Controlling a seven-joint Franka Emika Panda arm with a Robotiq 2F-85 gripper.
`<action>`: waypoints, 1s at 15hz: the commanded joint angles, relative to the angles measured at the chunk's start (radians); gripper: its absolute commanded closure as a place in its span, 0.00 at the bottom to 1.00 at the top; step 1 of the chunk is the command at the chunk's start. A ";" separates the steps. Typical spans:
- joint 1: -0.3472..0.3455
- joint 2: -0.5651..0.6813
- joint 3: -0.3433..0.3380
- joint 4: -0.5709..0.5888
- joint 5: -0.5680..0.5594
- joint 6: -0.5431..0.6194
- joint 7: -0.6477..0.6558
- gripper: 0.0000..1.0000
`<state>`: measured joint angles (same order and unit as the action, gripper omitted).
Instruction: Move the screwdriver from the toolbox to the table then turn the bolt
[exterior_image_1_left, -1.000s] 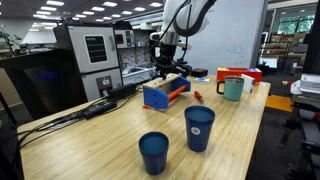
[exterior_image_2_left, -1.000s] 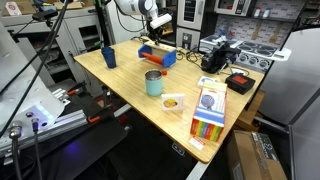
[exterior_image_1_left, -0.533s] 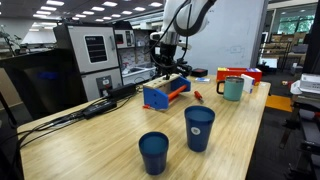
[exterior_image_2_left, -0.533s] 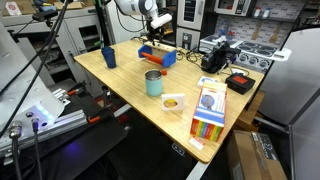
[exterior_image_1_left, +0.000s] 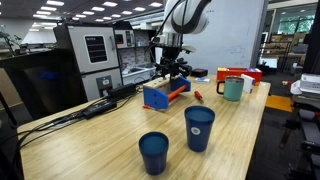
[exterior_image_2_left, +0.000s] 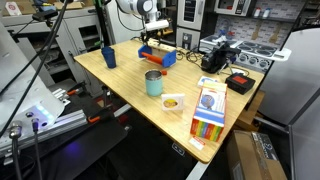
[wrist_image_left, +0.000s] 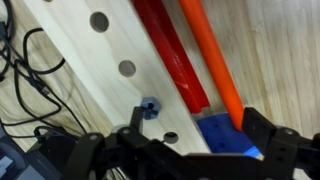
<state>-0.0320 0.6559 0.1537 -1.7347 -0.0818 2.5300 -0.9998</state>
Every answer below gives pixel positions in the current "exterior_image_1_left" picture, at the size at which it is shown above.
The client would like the black metal stand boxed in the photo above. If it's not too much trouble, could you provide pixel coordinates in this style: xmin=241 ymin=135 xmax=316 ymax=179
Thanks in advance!
xmin=279 ymin=94 xmax=320 ymax=180

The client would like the storage rack with cardboard boxes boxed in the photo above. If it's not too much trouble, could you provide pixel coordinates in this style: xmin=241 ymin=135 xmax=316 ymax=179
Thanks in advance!
xmin=259 ymin=31 xmax=309 ymax=68

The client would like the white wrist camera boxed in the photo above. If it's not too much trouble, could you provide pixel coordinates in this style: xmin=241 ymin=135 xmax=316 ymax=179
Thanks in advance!
xmin=180 ymin=45 xmax=197 ymax=55

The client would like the black cable bundle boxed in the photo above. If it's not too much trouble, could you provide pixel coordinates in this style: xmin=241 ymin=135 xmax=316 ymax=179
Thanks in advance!
xmin=14 ymin=109 xmax=86 ymax=149

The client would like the short blue plastic cup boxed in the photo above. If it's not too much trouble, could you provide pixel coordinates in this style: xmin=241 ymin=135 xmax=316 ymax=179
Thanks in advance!
xmin=138 ymin=131 xmax=170 ymax=177

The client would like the black monitor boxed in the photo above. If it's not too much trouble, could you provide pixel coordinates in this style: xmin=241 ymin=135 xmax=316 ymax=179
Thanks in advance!
xmin=0 ymin=48 xmax=89 ymax=122

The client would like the small black box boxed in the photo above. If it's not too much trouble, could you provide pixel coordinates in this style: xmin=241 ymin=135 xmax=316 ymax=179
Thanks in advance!
xmin=191 ymin=67 xmax=209 ymax=78

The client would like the white plastic bin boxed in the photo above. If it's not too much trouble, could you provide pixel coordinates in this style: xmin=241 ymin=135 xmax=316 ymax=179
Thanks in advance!
xmin=121 ymin=65 xmax=157 ymax=86

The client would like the black power adapter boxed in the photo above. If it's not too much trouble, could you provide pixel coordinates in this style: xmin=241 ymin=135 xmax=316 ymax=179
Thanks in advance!
xmin=107 ymin=82 xmax=138 ymax=100

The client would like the black power brick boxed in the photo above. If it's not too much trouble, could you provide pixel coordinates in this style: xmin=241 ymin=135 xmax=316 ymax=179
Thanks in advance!
xmin=82 ymin=98 xmax=118 ymax=120

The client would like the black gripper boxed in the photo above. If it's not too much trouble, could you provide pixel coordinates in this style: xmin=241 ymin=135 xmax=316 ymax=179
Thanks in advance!
xmin=161 ymin=45 xmax=182 ymax=83

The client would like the white printer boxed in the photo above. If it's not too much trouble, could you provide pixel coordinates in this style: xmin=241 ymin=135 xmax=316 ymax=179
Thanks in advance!
xmin=289 ymin=73 xmax=320 ymax=96

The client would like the white cabinet machine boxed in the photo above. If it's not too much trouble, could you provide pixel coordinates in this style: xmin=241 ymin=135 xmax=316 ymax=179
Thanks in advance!
xmin=53 ymin=23 xmax=124 ymax=103

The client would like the whiteboard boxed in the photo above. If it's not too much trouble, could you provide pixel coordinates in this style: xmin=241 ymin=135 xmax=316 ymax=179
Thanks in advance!
xmin=163 ymin=0 xmax=269 ymax=76

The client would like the black shelf unit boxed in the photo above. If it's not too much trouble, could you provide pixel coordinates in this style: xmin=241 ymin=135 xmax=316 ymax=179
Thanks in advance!
xmin=114 ymin=28 xmax=158 ymax=69

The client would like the blue wooden toy toolbox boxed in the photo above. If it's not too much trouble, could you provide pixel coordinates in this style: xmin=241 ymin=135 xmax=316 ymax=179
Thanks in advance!
xmin=142 ymin=75 xmax=192 ymax=111

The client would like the teal mug with black handle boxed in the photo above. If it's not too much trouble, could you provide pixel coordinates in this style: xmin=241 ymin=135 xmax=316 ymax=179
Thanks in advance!
xmin=216 ymin=75 xmax=245 ymax=102

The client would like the orange floor mat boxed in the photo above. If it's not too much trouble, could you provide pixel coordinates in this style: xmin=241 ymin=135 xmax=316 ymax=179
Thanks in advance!
xmin=265 ymin=94 xmax=294 ymax=113

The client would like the red toy screwdriver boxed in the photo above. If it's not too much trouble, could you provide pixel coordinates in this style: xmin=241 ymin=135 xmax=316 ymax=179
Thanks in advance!
xmin=193 ymin=90 xmax=205 ymax=103

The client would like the long red box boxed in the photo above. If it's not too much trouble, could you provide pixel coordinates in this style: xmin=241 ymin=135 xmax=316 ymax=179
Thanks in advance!
xmin=216 ymin=67 xmax=263 ymax=86

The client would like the tall blue cup with sticker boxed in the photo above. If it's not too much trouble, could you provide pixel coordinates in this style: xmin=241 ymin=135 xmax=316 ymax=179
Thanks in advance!
xmin=183 ymin=105 xmax=216 ymax=154

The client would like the small blue white card box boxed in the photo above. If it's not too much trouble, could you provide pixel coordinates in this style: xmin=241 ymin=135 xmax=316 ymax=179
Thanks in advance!
xmin=194 ymin=77 xmax=211 ymax=84

